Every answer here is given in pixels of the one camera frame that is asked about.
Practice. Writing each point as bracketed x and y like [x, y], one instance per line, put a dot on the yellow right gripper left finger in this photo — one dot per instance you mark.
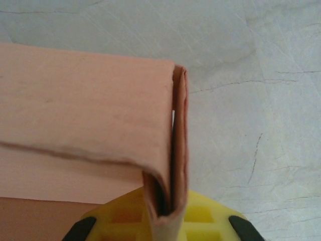
[118, 218]

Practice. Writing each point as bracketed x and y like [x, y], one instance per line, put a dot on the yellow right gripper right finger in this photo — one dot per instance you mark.
[213, 218]

